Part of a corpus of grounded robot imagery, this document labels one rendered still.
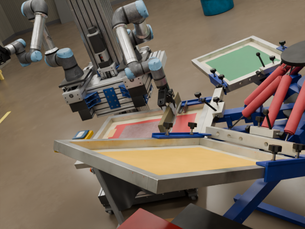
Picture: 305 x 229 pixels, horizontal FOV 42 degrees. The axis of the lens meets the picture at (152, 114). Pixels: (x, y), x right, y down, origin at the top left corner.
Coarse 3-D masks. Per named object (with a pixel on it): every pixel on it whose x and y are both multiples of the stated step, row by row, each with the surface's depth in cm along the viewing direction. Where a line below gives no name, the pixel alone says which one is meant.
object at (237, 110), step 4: (236, 108) 233; (240, 108) 232; (244, 108) 231; (224, 112) 234; (228, 112) 232; (232, 112) 231; (236, 112) 229; (240, 112) 228; (224, 116) 232; (232, 116) 231; (236, 116) 230; (240, 116) 229; (220, 120) 235; (224, 120) 234; (232, 120) 232
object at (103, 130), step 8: (200, 104) 266; (136, 112) 287; (144, 112) 283; (152, 112) 280; (160, 112) 278; (112, 120) 294; (120, 120) 291; (200, 120) 246; (104, 128) 282; (200, 128) 237; (96, 136) 274; (80, 168) 250
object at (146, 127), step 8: (152, 120) 275; (176, 120) 264; (184, 120) 260; (192, 120) 256; (120, 128) 281; (128, 128) 277; (136, 128) 273; (144, 128) 269; (152, 128) 265; (176, 128) 255; (184, 128) 251; (120, 136) 270; (128, 136) 266; (136, 136) 263
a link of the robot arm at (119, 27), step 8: (120, 8) 253; (120, 16) 251; (112, 24) 253; (120, 24) 250; (120, 32) 249; (120, 40) 248; (128, 40) 248; (128, 48) 246; (128, 56) 244; (128, 64) 243; (136, 64) 243; (128, 72) 241; (136, 72) 241
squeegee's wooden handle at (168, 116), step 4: (176, 92) 259; (172, 96) 255; (176, 96) 255; (176, 100) 254; (180, 100) 261; (168, 104) 247; (176, 104) 253; (168, 108) 242; (176, 108) 252; (164, 112) 239; (168, 112) 239; (172, 112) 245; (164, 116) 235; (168, 116) 238; (172, 116) 244; (160, 120) 232; (164, 120) 231; (168, 120) 237; (160, 124) 227; (160, 128) 228; (164, 128) 229; (160, 132) 230; (164, 132) 229
